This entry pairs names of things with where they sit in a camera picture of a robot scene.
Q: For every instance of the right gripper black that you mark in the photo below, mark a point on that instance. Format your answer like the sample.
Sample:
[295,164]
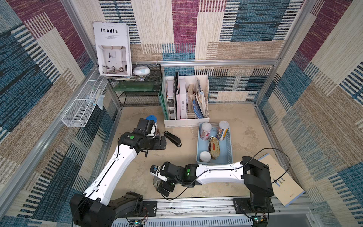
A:
[163,184]

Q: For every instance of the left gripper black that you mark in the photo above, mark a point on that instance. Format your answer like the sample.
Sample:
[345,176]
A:
[157,145]

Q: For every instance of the yellow can white lid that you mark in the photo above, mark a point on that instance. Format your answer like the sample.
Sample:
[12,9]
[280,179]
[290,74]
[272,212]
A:
[205,156]

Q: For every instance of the oval gold fish tin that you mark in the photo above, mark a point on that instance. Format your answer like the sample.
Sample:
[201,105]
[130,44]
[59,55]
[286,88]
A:
[214,148]

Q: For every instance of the pink can white lid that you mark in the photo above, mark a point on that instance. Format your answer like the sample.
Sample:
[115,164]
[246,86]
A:
[205,131]

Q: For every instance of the colourful can with spoon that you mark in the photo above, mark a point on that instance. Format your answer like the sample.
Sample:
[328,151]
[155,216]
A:
[222,130]

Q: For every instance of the silver round pull-tab can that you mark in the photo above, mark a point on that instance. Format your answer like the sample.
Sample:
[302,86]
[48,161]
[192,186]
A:
[156,182]

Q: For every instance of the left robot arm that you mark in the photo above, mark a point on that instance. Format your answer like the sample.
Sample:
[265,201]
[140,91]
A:
[95,208]

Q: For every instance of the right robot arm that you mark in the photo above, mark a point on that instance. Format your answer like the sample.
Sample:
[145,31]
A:
[254,174]

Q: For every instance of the blue-lid cylindrical canister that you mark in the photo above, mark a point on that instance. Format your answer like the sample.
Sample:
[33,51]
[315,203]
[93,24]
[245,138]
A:
[154,120]

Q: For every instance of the black stapler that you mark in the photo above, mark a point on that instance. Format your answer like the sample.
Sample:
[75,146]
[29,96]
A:
[174,139]

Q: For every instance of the green folder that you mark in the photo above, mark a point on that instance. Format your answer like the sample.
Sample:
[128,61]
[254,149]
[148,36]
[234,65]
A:
[162,102]

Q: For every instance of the pink book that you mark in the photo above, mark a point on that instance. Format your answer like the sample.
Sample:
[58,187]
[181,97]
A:
[181,99]

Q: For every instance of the white file organizer box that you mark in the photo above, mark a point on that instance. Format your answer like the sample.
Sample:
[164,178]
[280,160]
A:
[192,122]

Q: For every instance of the white round device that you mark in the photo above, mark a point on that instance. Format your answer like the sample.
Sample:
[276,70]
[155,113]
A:
[141,71]

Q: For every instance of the Inedia magazine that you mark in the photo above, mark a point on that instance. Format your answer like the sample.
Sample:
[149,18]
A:
[112,42]

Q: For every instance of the beige booklet blue edge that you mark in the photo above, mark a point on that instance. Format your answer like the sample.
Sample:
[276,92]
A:
[286,188]

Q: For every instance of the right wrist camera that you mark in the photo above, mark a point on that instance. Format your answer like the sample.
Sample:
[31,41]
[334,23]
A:
[157,172]

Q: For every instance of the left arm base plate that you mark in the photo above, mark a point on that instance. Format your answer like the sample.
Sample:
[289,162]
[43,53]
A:
[149,209]

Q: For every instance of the black wire shelf rack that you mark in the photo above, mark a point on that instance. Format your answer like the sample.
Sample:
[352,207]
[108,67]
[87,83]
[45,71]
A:
[139,92]

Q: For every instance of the white wire basket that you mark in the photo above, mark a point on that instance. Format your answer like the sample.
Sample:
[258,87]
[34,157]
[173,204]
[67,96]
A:
[84,104]

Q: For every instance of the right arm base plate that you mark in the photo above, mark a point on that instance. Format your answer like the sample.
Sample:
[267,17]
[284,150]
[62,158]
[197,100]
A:
[242,205]

